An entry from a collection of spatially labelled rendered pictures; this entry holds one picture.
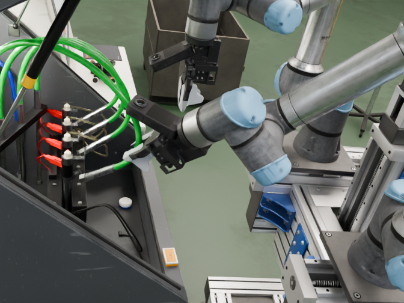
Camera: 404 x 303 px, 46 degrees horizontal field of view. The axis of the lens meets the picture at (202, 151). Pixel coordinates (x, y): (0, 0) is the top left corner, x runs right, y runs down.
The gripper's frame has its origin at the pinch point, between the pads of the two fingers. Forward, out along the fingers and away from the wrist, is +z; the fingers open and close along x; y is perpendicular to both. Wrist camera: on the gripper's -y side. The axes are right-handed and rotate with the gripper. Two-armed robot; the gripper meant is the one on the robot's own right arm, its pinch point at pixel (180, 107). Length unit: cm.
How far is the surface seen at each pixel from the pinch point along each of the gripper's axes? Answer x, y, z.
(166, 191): 114, 32, 121
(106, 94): 51, -14, 23
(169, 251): -27.6, -4.6, 25.1
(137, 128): -21.6, -14.6, -6.2
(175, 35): 219, 51, 60
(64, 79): 24.3, -29.2, 5.2
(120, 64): 78, -6, 23
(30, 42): -12.5, -36.2, -20.4
